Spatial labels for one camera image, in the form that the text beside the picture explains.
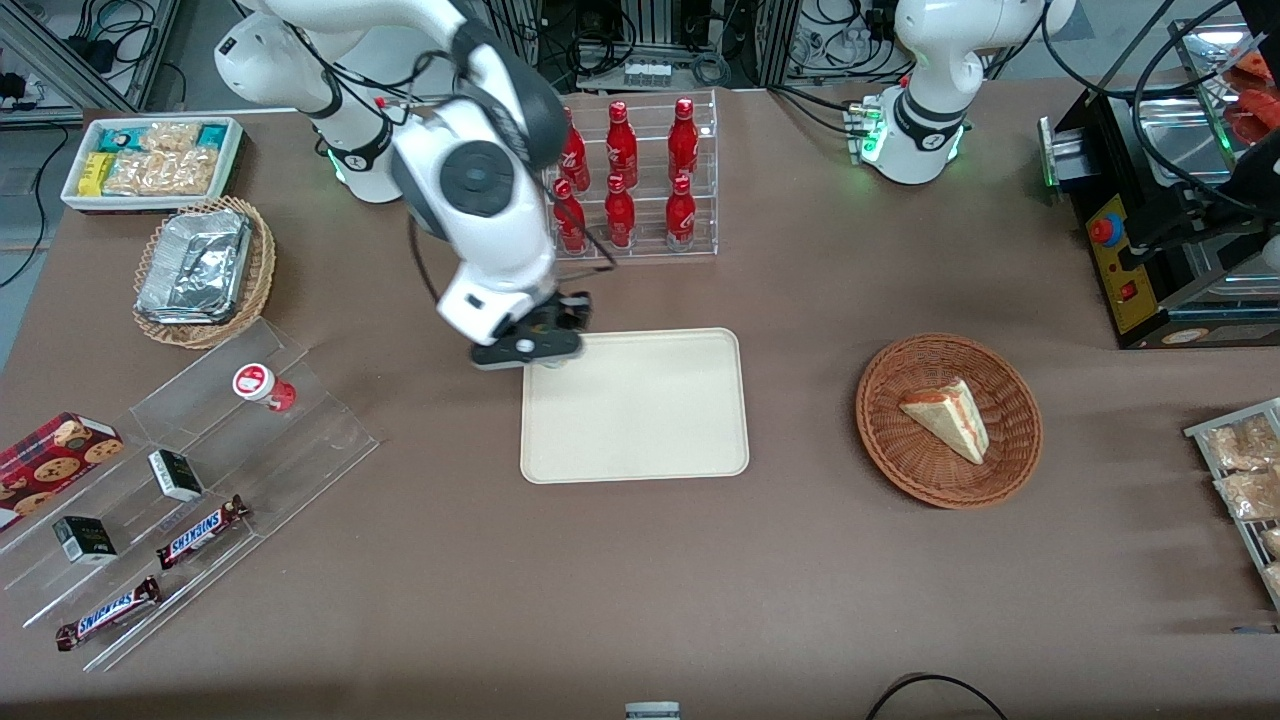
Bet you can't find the clear rice cracker bag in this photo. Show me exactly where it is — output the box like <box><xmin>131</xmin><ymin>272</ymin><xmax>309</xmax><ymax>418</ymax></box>
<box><xmin>104</xmin><ymin>148</ymin><xmax>218</xmax><ymax>197</ymax></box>

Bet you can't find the black machine with yellow panel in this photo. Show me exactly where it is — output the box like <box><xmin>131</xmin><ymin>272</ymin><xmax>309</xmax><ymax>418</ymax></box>
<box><xmin>1038</xmin><ymin>85</ymin><xmax>1280</xmax><ymax>351</ymax></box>

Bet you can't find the tray of packaged pastries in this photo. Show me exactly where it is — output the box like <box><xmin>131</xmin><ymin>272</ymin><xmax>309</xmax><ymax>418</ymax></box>
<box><xmin>1184</xmin><ymin>398</ymin><xmax>1280</xmax><ymax>611</ymax></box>

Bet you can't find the snickers bar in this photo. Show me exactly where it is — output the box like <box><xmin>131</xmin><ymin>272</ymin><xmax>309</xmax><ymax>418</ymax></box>
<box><xmin>55</xmin><ymin>576</ymin><xmax>163</xmax><ymax>652</ymax></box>
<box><xmin>155</xmin><ymin>495</ymin><xmax>251</xmax><ymax>571</ymax></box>

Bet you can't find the clear acrylic stepped display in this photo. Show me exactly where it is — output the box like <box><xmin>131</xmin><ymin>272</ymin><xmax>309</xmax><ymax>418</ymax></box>
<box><xmin>0</xmin><ymin>318</ymin><xmax>381</xmax><ymax>673</ymax></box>

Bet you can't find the red snack packet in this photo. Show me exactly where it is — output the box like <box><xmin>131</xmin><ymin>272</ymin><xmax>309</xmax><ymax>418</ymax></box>
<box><xmin>1224</xmin><ymin>50</ymin><xmax>1280</xmax><ymax>144</ymax></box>

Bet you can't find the silver foil tray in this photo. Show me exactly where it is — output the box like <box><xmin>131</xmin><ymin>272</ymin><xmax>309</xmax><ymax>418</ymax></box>
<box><xmin>135</xmin><ymin>208</ymin><xmax>253</xmax><ymax>326</ymax></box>

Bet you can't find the light wicker basket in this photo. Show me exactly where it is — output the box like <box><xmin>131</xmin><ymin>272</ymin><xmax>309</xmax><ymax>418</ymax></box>
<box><xmin>132</xmin><ymin>195</ymin><xmax>277</xmax><ymax>350</ymax></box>

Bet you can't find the clear cracker snack bag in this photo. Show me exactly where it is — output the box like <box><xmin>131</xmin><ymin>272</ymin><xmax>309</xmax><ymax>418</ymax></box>
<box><xmin>1204</xmin><ymin>414</ymin><xmax>1280</xmax><ymax>472</ymax></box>
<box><xmin>1214</xmin><ymin>468</ymin><xmax>1280</xmax><ymax>522</ymax></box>

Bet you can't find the red cola bottle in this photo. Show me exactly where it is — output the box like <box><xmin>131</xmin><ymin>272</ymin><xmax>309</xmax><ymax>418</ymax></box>
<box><xmin>668</xmin><ymin>97</ymin><xmax>700</xmax><ymax>183</ymax></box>
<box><xmin>604</xmin><ymin>174</ymin><xmax>637</xmax><ymax>249</ymax></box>
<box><xmin>605</xmin><ymin>100</ymin><xmax>639</xmax><ymax>189</ymax></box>
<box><xmin>560</xmin><ymin>107</ymin><xmax>591</xmax><ymax>192</ymax></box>
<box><xmin>553</xmin><ymin>178</ymin><xmax>588</xmax><ymax>254</ymax></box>
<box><xmin>665</xmin><ymin>175</ymin><xmax>698</xmax><ymax>251</ymax></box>

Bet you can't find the round brown wicker basket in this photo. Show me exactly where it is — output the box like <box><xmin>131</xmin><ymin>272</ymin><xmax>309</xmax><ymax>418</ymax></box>
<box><xmin>855</xmin><ymin>332</ymin><xmax>1044</xmax><ymax>511</ymax></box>

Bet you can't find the red cookie box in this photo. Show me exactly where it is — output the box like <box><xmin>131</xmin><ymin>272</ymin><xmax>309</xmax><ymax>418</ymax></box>
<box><xmin>0</xmin><ymin>412</ymin><xmax>126</xmax><ymax>531</ymax></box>

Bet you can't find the small black box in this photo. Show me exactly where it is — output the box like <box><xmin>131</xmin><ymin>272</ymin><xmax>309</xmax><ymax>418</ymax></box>
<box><xmin>148</xmin><ymin>449</ymin><xmax>205</xmax><ymax>503</ymax></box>
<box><xmin>52</xmin><ymin>515</ymin><xmax>118</xmax><ymax>566</ymax></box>

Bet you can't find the triangular wrapped sandwich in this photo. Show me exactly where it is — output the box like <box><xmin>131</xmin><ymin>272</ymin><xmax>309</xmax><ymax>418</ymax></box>
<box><xmin>898</xmin><ymin>377</ymin><xmax>991</xmax><ymax>466</ymax></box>

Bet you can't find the black cable loop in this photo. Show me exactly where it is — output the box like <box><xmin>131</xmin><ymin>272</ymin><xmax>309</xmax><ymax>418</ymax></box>
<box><xmin>865</xmin><ymin>673</ymin><xmax>1011</xmax><ymax>720</ymax></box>

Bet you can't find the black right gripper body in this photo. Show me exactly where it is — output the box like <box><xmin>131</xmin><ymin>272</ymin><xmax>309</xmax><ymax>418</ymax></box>
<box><xmin>518</xmin><ymin>291</ymin><xmax>594</xmax><ymax>339</ymax></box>

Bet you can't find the clear acrylic bottle rack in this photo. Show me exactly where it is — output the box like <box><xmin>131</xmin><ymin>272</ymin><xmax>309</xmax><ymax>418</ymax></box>
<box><xmin>540</xmin><ymin>88</ymin><xmax>719</xmax><ymax>263</ymax></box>

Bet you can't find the beige plastic tray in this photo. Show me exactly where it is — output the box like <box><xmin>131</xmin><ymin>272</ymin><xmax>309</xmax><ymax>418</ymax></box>
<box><xmin>519</xmin><ymin>327</ymin><xmax>751</xmax><ymax>486</ymax></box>

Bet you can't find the red gum bottle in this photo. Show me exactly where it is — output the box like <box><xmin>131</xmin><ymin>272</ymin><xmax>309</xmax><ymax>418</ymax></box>
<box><xmin>232</xmin><ymin>363</ymin><xmax>298</xmax><ymax>413</ymax></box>

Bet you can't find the white snack bin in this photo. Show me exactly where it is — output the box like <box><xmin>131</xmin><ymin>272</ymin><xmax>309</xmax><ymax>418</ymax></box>
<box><xmin>60</xmin><ymin>116</ymin><xmax>244</xmax><ymax>215</ymax></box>

